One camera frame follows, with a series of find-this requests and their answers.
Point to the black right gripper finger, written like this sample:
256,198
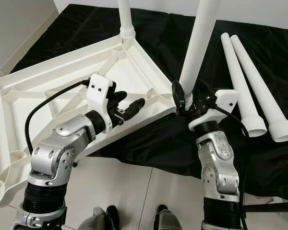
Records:
179,95
206,90

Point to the white plastic children table top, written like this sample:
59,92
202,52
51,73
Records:
29,110

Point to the white plastic table leg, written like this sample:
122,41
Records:
259,76
126,17
240,72
199,43

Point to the grey robot foot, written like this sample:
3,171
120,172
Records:
100,219
169,219

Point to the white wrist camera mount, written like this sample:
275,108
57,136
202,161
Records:
225,100
100,93

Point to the grey right robot foot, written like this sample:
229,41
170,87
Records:
169,219

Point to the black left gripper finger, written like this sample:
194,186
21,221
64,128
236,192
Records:
135,108
118,100

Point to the grey left robot foot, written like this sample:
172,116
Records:
100,219

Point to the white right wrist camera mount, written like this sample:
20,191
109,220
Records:
225,100

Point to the black cloth table cover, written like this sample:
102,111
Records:
163,24

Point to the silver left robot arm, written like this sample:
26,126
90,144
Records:
62,153

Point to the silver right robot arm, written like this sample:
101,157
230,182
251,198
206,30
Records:
221,163

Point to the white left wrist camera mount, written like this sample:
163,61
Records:
100,93

